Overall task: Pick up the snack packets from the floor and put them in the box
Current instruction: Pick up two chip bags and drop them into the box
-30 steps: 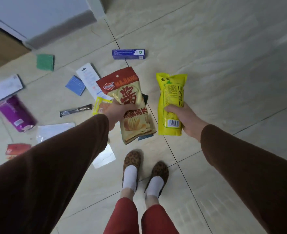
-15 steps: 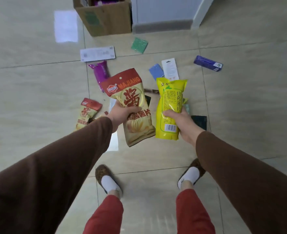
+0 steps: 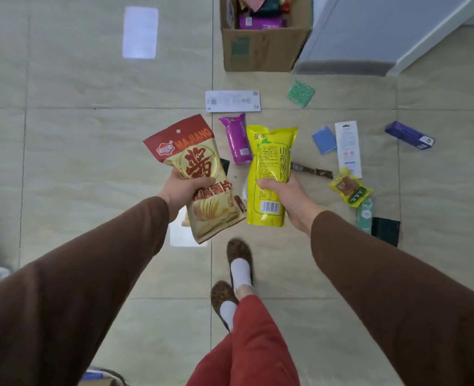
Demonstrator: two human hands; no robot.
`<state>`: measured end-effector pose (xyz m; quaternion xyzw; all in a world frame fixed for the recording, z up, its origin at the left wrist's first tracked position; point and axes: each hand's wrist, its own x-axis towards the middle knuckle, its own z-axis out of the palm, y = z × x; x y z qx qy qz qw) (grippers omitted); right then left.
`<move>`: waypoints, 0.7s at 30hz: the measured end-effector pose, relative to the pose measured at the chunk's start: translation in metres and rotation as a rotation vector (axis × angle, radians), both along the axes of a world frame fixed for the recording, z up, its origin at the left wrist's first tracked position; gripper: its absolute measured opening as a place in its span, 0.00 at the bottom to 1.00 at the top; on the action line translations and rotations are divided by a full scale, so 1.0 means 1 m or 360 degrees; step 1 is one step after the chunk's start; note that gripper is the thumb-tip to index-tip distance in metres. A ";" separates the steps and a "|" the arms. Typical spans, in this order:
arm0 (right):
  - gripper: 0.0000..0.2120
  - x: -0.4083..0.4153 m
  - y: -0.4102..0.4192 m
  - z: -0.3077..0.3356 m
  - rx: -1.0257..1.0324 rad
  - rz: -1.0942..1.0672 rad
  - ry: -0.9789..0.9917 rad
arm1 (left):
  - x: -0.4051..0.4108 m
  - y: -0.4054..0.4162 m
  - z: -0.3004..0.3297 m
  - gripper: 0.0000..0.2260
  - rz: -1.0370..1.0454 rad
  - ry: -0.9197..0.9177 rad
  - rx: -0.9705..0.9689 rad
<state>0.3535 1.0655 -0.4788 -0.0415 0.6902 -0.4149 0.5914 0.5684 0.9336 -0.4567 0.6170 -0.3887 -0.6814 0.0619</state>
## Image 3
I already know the person's left hand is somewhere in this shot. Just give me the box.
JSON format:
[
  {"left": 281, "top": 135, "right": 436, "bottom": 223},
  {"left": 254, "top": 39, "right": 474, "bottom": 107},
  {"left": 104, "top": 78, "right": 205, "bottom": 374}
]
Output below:
[{"left": 158, "top": 168, "right": 216, "bottom": 224}]

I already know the person's right hand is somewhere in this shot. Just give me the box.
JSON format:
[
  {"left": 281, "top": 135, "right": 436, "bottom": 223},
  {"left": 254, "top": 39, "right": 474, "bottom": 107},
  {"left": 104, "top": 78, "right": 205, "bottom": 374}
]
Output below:
[{"left": 257, "top": 172, "right": 327, "bottom": 237}]

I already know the dark brown stick sachet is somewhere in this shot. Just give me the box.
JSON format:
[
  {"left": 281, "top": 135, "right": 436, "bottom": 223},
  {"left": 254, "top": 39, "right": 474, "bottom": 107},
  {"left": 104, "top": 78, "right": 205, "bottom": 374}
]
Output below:
[{"left": 290, "top": 161, "right": 334, "bottom": 180}]

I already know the beige red chip bag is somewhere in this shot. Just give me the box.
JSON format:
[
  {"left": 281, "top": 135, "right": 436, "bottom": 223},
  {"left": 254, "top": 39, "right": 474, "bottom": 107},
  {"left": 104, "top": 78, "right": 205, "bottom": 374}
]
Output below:
[{"left": 142, "top": 113, "right": 248, "bottom": 245}]

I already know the yellow dried tofu packet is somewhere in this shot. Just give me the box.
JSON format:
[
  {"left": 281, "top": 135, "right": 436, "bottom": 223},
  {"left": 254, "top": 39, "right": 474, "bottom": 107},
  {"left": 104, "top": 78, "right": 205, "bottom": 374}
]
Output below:
[{"left": 328, "top": 167, "right": 374, "bottom": 209}]

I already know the yellow-green long snack bag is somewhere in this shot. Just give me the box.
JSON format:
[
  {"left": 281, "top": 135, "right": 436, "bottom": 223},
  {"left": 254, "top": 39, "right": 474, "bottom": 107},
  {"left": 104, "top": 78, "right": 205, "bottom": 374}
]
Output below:
[{"left": 246, "top": 124, "right": 299, "bottom": 228}]

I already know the teal long carton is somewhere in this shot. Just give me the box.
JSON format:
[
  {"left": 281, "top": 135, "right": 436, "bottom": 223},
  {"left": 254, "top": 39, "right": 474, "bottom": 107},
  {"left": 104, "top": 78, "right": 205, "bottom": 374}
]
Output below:
[{"left": 355, "top": 196, "right": 374, "bottom": 235}]

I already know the blue square pack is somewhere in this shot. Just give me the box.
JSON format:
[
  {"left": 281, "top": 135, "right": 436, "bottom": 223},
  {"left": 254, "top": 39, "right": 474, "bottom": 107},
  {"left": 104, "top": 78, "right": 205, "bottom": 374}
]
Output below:
[{"left": 311, "top": 125, "right": 338, "bottom": 155}]

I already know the white long card blue print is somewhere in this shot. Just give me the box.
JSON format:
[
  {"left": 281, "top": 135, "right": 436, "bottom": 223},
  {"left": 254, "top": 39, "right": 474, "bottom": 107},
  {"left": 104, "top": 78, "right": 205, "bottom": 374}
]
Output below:
[{"left": 335, "top": 120, "right": 363, "bottom": 180}]

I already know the purple snack bag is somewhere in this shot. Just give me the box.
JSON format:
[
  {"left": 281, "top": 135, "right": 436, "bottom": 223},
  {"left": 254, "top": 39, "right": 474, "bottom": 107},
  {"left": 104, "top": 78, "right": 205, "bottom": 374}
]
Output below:
[
  {"left": 219, "top": 113, "right": 253, "bottom": 166},
  {"left": 238, "top": 14, "right": 288, "bottom": 30}
]

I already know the dark green box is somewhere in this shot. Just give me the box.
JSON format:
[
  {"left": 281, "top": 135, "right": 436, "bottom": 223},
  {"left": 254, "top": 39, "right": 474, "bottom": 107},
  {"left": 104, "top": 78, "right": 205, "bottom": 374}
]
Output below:
[{"left": 370, "top": 216, "right": 401, "bottom": 248}]

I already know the white card with code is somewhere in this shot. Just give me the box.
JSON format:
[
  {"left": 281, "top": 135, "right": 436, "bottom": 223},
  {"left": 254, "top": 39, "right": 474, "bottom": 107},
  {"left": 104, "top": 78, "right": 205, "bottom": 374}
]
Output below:
[{"left": 205, "top": 90, "right": 262, "bottom": 114}]

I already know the green square pack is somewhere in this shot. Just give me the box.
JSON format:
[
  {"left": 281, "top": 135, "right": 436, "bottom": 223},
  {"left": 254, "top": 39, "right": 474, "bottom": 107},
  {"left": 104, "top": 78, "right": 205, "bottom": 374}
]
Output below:
[{"left": 286, "top": 80, "right": 316, "bottom": 109}]

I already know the purple-blue long box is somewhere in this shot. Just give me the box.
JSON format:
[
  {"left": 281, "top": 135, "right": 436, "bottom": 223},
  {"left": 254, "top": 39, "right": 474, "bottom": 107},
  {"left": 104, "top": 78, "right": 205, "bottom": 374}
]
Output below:
[{"left": 384, "top": 121, "right": 436, "bottom": 151}]

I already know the brown cardboard box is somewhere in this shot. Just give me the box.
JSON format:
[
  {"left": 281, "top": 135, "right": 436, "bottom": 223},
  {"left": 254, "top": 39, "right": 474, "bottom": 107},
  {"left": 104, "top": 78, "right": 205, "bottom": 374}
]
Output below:
[{"left": 219, "top": 0, "right": 314, "bottom": 73}]

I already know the dark teal packet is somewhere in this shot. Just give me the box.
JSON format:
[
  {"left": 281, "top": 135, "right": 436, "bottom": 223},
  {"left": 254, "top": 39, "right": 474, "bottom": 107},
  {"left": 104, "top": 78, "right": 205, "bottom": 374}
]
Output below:
[{"left": 257, "top": 0, "right": 282, "bottom": 17}]

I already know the pink striped packet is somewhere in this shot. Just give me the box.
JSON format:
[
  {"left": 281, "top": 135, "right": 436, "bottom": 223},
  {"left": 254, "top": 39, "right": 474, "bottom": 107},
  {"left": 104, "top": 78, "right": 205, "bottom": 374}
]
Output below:
[{"left": 238, "top": 0, "right": 269, "bottom": 12}]

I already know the person's right forearm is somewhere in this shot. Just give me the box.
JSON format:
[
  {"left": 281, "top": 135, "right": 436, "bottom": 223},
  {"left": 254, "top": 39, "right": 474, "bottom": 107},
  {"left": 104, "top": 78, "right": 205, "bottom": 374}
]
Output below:
[{"left": 310, "top": 210, "right": 474, "bottom": 386}]

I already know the person's left forearm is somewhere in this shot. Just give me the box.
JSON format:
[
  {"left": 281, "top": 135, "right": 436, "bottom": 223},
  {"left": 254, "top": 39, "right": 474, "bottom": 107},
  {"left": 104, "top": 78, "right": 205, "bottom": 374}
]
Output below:
[{"left": 0, "top": 196, "right": 170, "bottom": 386}]

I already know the person's right leg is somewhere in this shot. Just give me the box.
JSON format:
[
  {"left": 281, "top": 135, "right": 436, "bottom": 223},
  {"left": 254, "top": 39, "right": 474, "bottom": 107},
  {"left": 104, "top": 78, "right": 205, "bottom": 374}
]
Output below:
[{"left": 230, "top": 285, "right": 301, "bottom": 386}]

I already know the person's leg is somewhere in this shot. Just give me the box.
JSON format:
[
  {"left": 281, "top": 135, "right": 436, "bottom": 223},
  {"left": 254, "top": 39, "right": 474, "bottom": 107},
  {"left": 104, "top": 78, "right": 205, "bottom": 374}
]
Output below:
[
  {"left": 186, "top": 329, "right": 237, "bottom": 386},
  {"left": 230, "top": 285, "right": 301, "bottom": 386}
]

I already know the person's left leg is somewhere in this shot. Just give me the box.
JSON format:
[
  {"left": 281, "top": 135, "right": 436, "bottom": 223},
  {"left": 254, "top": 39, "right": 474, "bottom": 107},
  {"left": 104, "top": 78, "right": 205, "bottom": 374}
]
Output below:
[{"left": 186, "top": 329, "right": 237, "bottom": 386}]

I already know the right leopard print slipper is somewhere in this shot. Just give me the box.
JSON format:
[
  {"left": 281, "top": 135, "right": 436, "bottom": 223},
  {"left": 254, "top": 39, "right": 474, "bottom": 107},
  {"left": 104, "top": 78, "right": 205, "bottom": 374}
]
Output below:
[{"left": 226, "top": 238, "right": 255, "bottom": 294}]

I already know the leopard print slipper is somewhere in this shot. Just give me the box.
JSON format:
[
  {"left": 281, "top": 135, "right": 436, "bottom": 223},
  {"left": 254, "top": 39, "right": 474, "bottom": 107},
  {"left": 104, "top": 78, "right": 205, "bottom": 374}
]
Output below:
[
  {"left": 226, "top": 238, "right": 255, "bottom": 294},
  {"left": 211, "top": 280, "right": 240, "bottom": 332}
]

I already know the right white sock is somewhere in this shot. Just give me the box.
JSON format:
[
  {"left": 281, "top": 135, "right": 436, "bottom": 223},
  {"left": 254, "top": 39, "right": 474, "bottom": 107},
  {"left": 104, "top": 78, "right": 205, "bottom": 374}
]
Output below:
[{"left": 230, "top": 257, "right": 253, "bottom": 292}]

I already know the white sock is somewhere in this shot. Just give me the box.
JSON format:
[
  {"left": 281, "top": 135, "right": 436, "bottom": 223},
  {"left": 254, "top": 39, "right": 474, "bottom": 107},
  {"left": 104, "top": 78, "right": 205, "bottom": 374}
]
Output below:
[
  {"left": 230, "top": 257, "right": 253, "bottom": 292},
  {"left": 219, "top": 300, "right": 237, "bottom": 331}
]

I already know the left leopard print slipper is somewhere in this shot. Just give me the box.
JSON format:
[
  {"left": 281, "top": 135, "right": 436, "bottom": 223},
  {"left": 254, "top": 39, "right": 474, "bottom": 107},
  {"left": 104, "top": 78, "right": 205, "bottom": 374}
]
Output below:
[{"left": 211, "top": 280, "right": 240, "bottom": 332}]

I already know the left white sock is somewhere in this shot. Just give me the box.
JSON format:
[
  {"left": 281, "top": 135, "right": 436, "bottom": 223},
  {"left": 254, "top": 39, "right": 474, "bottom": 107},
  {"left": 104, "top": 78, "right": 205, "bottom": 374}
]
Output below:
[{"left": 219, "top": 300, "right": 237, "bottom": 331}]

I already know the pale grey cabinet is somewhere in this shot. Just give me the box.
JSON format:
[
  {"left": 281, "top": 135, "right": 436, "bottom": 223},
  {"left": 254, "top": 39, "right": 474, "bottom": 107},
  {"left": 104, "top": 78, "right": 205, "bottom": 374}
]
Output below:
[{"left": 293, "top": 0, "right": 474, "bottom": 77}]

